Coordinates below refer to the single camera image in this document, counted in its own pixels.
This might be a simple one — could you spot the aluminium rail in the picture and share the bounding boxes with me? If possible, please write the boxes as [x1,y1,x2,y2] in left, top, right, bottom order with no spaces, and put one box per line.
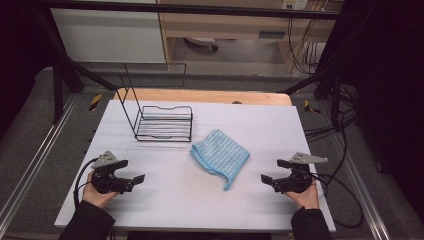
[328,133,392,240]
[0,94,82,228]

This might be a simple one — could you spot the black frame strut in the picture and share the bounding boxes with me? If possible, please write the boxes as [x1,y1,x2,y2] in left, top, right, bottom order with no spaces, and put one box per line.
[33,9,118,125]
[283,61,345,132]

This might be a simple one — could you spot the black floor cables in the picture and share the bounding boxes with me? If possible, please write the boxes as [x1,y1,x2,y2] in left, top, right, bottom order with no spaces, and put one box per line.
[303,83,360,142]

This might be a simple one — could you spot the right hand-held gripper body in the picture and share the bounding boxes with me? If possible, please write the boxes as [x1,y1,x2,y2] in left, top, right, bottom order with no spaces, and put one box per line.
[282,152,329,194]

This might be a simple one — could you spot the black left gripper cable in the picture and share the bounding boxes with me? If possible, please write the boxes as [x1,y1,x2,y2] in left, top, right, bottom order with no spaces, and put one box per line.
[73,157,101,208]

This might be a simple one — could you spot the black wire rack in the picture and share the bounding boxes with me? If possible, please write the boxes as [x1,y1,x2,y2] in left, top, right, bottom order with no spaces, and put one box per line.
[115,62,194,143]

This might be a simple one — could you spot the white power strip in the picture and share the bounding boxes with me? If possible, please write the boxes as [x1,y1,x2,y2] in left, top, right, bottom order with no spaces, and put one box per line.
[281,0,310,10]

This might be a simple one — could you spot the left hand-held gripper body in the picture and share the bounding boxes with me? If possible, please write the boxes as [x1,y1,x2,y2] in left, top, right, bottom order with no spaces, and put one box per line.
[90,150,127,195]

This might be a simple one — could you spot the white cabinet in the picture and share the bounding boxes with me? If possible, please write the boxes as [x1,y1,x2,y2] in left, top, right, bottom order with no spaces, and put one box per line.
[49,0,167,64]

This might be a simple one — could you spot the wooden desk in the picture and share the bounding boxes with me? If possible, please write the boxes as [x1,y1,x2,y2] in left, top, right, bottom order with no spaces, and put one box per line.
[156,0,345,73]

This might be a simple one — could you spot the white chair base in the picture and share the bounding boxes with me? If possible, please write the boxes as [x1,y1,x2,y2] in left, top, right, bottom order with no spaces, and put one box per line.
[183,36,220,52]

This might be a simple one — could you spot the person's right hand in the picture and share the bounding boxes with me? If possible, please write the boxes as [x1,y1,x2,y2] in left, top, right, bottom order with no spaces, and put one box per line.
[284,178,321,211]

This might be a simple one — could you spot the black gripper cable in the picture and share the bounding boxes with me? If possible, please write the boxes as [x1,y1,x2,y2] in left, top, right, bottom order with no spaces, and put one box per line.
[312,172,365,230]
[73,157,101,208]

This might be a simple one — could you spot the black yellow tape marker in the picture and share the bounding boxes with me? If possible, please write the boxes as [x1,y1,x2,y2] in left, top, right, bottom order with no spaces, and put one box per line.
[303,99,322,115]
[88,93,104,112]

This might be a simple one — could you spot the person's left hand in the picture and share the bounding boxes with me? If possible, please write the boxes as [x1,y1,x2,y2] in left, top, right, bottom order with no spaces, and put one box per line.
[82,169,120,210]

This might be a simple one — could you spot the blue striped cloth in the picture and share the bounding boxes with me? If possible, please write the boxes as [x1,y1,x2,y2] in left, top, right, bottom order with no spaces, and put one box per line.
[189,129,251,192]

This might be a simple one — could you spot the hanging cable bundle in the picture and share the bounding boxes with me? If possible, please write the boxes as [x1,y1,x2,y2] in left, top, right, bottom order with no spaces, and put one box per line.
[285,16,322,75]

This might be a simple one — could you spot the black horizontal frame bar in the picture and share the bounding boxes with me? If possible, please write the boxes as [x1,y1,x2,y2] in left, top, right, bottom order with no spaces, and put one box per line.
[43,0,342,21]

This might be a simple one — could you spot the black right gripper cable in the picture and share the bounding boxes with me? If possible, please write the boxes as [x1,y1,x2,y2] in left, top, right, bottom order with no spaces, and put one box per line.
[312,172,365,230]

